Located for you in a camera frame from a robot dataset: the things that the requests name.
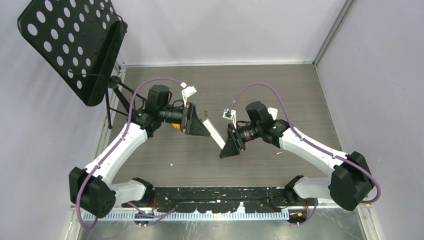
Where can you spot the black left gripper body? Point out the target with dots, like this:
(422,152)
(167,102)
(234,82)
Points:
(177,115)

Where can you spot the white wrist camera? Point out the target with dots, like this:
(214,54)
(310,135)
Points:
(186,92)
(230,115)

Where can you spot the black music stand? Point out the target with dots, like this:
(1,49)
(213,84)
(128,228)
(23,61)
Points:
(81,40)

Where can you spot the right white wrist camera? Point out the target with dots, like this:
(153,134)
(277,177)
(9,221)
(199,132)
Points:
(230,115)

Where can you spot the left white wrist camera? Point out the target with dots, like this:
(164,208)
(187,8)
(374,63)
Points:
(186,92)

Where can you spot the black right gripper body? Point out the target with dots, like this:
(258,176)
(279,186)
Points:
(246,133)

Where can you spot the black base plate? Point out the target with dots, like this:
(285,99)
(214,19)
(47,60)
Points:
(220,200)

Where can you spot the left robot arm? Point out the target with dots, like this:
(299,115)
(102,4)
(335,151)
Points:
(91,188)

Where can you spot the white remote control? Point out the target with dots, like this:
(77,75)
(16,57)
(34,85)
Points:
(214,133)
(273,112)

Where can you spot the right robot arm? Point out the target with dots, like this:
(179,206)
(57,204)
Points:
(347,179)

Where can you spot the yellow orange toy block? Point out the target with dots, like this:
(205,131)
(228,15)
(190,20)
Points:
(176,126)

